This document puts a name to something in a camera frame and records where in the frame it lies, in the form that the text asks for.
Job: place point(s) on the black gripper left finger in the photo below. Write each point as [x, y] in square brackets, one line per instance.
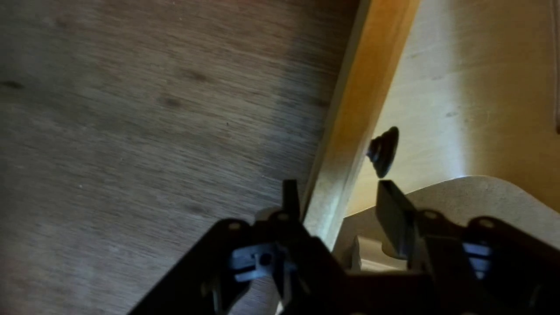
[291, 199]

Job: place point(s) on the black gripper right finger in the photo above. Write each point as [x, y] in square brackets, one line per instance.
[396, 216]

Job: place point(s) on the central top wooden drawer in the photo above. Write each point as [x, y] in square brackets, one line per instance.
[130, 127]

